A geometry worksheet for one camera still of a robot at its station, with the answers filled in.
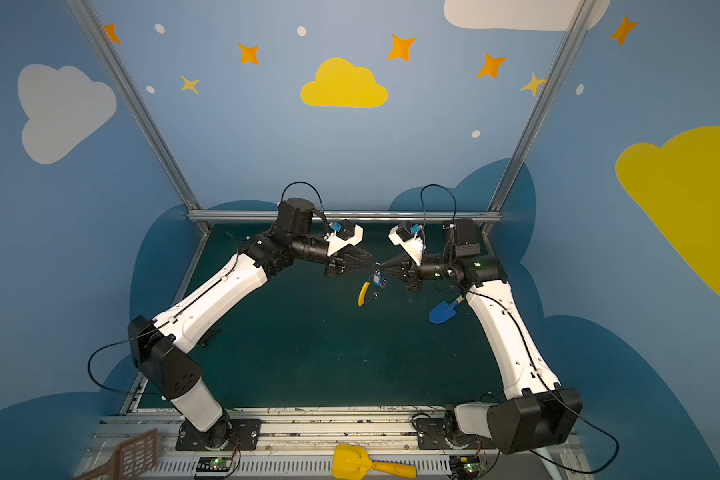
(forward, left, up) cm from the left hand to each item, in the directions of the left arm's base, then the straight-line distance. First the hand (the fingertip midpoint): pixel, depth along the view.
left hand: (370, 256), depth 67 cm
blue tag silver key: (-2, -2, -7) cm, 7 cm away
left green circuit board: (-37, +38, -37) cm, 65 cm away
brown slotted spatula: (-36, +57, -35) cm, 76 cm away
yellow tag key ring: (-5, +2, -7) cm, 9 cm away
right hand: (0, -4, -3) cm, 5 cm away
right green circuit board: (-37, -24, -35) cm, 56 cm away
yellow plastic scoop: (-36, +4, -33) cm, 49 cm away
